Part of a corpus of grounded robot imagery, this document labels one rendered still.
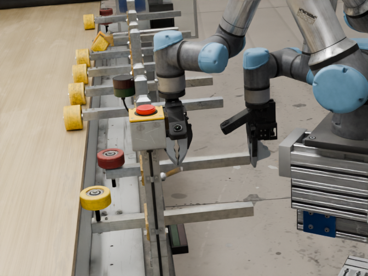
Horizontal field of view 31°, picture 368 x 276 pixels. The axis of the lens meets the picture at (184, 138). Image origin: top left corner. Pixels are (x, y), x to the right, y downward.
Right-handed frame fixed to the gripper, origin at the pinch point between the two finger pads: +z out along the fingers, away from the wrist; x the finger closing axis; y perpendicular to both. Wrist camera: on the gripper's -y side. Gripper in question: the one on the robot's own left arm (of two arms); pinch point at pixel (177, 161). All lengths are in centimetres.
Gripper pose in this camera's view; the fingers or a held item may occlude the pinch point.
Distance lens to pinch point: 181.6
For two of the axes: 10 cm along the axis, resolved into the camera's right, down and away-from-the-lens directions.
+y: -1.0, -3.7, 9.2
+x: -9.9, 1.0, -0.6
